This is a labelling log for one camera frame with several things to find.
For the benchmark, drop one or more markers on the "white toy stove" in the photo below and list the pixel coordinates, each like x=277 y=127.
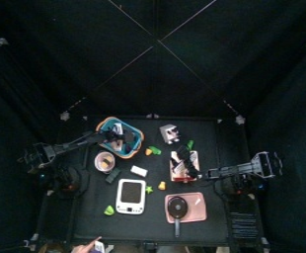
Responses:
x=131 y=196

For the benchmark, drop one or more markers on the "black frying pan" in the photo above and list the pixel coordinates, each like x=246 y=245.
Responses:
x=178 y=209

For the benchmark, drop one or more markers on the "white rectangular block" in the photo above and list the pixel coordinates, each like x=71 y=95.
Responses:
x=139 y=171

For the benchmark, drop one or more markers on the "pink tray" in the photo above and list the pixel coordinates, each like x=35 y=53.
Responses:
x=195 y=212

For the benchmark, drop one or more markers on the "light green toy wedge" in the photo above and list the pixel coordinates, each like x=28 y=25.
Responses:
x=110 y=210

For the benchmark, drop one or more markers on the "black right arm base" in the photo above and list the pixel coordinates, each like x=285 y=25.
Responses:
x=239 y=185

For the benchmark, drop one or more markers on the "black rectangular block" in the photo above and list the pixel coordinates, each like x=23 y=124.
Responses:
x=112 y=175

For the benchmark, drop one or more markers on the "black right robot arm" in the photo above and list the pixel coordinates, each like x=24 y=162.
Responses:
x=246 y=168

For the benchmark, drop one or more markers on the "white handheld device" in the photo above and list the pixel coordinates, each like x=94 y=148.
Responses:
x=98 y=247

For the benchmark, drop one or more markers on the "grey toy toaster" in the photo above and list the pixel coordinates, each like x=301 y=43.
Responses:
x=168 y=133

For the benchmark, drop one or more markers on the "orange toy food piece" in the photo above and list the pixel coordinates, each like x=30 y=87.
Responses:
x=162 y=185

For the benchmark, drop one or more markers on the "green toy star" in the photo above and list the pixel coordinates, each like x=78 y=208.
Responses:
x=148 y=189

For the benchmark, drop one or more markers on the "person's hand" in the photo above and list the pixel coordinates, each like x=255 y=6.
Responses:
x=84 y=247

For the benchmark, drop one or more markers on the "green toy leaf piece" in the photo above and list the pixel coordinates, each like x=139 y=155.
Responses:
x=155 y=150

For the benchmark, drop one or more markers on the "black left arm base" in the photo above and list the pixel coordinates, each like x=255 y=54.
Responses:
x=67 y=180

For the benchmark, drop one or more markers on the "green toy vegetable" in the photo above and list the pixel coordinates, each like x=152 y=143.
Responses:
x=190 y=144

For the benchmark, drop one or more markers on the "orange toy carrot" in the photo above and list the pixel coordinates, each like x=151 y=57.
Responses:
x=148 y=151

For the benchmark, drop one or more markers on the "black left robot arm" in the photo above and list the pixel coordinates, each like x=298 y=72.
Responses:
x=59 y=149

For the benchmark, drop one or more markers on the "teal basket with orange rim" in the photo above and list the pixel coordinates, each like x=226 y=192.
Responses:
x=134 y=141

